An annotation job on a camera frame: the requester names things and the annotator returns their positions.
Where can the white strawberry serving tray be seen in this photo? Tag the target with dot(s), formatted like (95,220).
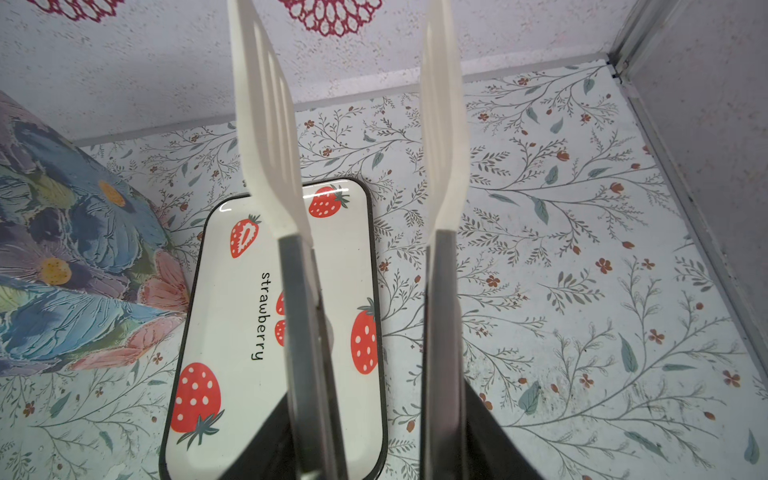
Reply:
(232,374)

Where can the floral paper gift bag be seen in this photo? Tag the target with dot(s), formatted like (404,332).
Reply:
(88,280)

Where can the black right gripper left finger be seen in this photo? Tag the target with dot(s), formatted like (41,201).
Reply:
(270,454)

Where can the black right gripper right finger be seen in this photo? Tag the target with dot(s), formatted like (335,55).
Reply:
(491,453)

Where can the white metal serving tongs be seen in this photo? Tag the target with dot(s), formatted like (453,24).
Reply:
(266,129)

